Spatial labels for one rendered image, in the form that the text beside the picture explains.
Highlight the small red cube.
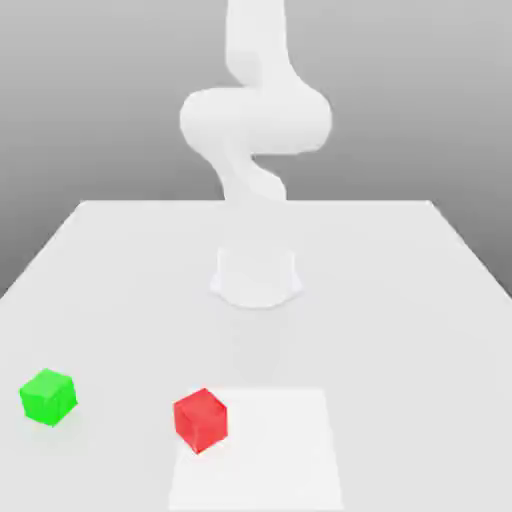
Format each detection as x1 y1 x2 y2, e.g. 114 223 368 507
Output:
172 386 230 456

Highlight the small green cube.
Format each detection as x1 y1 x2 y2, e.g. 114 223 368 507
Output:
18 367 79 428

